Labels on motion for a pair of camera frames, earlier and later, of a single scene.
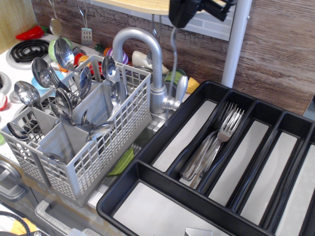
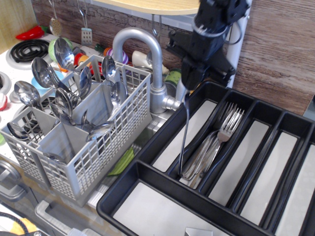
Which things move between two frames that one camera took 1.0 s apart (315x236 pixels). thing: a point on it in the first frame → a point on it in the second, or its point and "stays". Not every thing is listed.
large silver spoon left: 44,75 stays
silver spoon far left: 27,94 stays
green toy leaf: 125,160 stays
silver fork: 173,38 → 188,98
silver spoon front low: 98,130 stays
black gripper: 180,12 → 208,49
